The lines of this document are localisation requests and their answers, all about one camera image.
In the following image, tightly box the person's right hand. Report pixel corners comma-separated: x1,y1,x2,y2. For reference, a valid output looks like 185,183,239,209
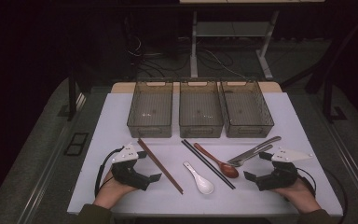
273,180,323,215

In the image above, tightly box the brown wooden spoon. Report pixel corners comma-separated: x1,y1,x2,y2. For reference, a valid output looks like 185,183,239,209
193,142,240,179

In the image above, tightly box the black rectangular floor frame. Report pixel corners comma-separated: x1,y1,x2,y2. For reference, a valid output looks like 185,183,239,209
63,132,90,157

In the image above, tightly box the person's left hand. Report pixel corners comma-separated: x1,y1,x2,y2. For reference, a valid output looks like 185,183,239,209
93,170,138,210

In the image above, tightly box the bundle of floor cables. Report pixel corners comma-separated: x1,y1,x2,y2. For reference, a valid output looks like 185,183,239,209
127,34,250,79

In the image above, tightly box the white ceramic spoon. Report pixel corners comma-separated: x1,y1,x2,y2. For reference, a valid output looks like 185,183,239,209
182,161,215,196

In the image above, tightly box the metal fork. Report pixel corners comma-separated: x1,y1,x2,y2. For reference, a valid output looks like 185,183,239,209
234,144,274,168

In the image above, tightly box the metal knife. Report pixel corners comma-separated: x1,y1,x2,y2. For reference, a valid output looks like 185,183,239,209
227,135,282,164

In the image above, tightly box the black angled stand frame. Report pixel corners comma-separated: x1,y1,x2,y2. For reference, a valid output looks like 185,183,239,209
281,15,358,124

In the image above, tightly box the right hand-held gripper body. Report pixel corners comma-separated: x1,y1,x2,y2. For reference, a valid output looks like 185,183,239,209
255,147,314,191

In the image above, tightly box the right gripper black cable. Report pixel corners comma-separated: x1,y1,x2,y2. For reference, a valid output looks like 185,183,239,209
296,167,349,224

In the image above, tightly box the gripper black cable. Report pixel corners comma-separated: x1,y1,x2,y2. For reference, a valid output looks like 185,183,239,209
94,147,125,198
296,167,349,224

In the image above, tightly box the thin black stand post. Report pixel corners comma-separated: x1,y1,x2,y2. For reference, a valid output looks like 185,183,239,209
67,71,79,122

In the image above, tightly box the grey metal desk frame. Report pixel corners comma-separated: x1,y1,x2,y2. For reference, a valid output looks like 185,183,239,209
189,10,279,80

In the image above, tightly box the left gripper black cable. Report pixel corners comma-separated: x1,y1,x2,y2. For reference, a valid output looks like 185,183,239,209
94,147,125,198

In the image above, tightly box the translucent grey plastic bin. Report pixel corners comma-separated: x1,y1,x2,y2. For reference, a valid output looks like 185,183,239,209
218,77,275,139
178,77,225,139
126,77,174,139

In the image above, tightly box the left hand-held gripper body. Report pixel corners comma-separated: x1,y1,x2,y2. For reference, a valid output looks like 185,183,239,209
111,143,152,191

